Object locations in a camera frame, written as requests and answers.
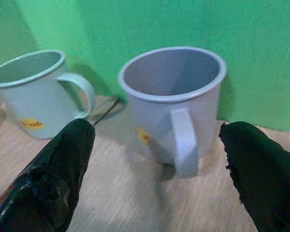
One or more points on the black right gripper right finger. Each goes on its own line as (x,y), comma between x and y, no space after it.
(263,174)

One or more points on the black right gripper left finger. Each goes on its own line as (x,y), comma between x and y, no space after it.
(46,178)

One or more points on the mint green enamel mug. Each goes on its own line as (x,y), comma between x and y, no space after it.
(36,96)

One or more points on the lavender enamel mug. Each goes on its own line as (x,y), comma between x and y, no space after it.
(170,106)

